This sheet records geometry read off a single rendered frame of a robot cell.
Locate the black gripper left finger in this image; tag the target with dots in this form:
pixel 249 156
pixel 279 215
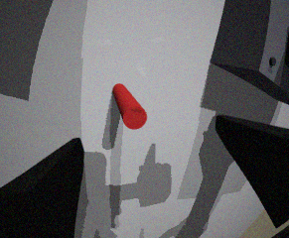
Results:
pixel 42 202

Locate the red peg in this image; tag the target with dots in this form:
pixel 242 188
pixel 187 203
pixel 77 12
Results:
pixel 133 115

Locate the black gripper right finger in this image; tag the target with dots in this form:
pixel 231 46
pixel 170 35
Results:
pixel 262 153

